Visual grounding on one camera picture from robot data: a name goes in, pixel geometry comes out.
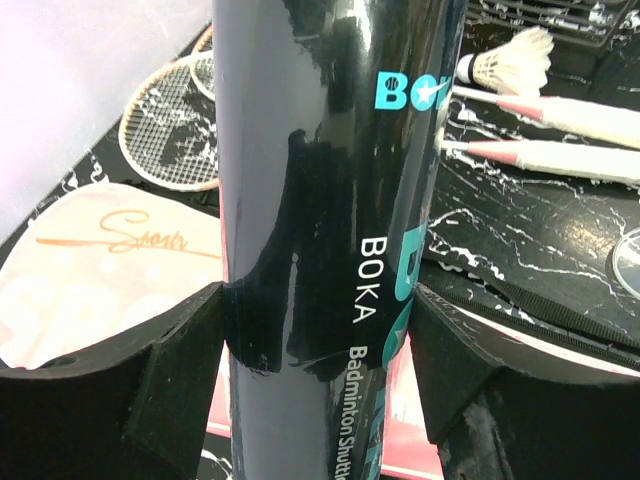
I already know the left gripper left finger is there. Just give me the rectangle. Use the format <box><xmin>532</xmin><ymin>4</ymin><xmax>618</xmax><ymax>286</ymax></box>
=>
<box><xmin>1</xmin><ymin>283</ymin><xmax>224</xmax><ymax>479</ymax></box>

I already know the left pink badminton racket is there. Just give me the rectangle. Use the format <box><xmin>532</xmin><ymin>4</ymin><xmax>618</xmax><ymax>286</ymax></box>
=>
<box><xmin>118</xmin><ymin>51</ymin><xmax>639</xmax><ymax>191</ymax></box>

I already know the clear tube lid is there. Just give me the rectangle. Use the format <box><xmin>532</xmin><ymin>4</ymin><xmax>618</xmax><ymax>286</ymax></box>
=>
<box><xmin>612</xmin><ymin>229</ymin><xmax>640</xmax><ymax>299</ymax></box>

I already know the black wire basket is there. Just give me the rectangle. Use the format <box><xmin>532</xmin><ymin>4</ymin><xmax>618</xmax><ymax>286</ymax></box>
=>
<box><xmin>468</xmin><ymin>1</ymin><xmax>639</xmax><ymax>50</ymax></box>

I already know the black shuttlecock tube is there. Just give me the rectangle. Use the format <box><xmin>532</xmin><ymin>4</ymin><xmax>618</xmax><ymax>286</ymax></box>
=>
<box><xmin>213</xmin><ymin>0</ymin><xmax>467</xmax><ymax>479</ymax></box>

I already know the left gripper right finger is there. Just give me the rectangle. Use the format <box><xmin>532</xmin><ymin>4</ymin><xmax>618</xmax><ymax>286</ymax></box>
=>
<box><xmin>409</xmin><ymin>287</ymin><xmax>639</xmax><ymax>479</ymax></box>

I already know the pink badminton racket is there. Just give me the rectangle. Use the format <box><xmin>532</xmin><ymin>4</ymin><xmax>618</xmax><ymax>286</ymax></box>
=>
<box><xmin>118</xmin><ymin>51</ymin><xmax>639</xmax><ymax>191</ymax></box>
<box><xmin>196</xmin><ymin>21</ymin><xmax>639</xmax><ymax>149</ymax></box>

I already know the right pink badminton racket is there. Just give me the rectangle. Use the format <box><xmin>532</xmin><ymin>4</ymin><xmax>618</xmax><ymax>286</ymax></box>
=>
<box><xmin>196</xmin><ymin>21</ymin><xmax>639</xmax><ymax>149</ymax></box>

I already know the shuttlecock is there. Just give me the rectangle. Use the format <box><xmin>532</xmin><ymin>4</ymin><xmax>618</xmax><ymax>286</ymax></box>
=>
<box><xmin>456</xmin><ymin>26</ymin><xmax>554</xmax><ymax>97</ymax></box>

